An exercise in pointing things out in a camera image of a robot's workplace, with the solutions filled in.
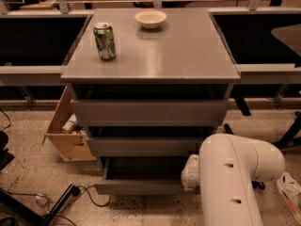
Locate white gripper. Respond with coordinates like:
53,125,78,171
181,154,199,190

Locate grey bottom drawer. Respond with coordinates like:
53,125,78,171
95,156,199,195

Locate grey drawer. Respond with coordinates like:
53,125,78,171
87,137,205,156
71,100,227,126
95,156,199,195

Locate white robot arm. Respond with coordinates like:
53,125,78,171
181,134,285,226

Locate grey middle drawer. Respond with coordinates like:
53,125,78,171
87,137,205,156

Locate grey drawer cabinet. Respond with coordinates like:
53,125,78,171
61,8,240,185

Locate grey top drawer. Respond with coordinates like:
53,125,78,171
71,100,227,126

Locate black stand leg bar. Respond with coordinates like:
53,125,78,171
223,123,265,190

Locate white orange sneaker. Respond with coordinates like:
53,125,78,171
277,172,301,225

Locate wooden box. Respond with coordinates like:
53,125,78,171
45,89,95,161

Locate white bottle in box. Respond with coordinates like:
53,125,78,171
62,114,78,134

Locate white bowl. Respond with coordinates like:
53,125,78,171
135,9,166,29

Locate green soda can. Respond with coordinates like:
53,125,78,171
93,23,116,60

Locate black floor stand left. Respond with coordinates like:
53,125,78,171
0,185,80,226

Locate black floor cable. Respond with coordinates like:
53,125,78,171
55,185,112,226

